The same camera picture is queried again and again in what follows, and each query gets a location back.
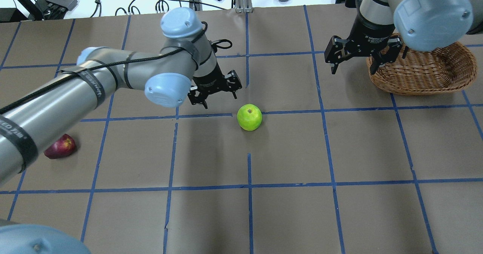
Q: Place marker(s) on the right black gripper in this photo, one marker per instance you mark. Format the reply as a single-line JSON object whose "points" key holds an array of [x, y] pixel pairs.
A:
{"points": [[369, 33]]}

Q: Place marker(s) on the red yellow apple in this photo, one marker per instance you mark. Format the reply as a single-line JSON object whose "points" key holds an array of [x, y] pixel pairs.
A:
{"points": [[63, 147]]}

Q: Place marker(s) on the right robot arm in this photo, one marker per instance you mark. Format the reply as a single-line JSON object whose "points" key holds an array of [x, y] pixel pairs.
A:
{"points": [[423, 25]]}

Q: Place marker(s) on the wicker basket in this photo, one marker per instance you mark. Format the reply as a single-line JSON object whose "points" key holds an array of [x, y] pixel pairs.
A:
{"points": [[443, 70]]}

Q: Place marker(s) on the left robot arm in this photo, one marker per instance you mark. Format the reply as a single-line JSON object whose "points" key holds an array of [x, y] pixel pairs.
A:
{"points": [[185, 68]]}

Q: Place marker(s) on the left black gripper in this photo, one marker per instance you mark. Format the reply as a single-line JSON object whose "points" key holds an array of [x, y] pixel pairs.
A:
{"points": [[210, 78]]}

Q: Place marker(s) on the green apple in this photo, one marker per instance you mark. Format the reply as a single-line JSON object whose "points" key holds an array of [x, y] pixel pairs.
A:
{"points": [[249, 117]]}

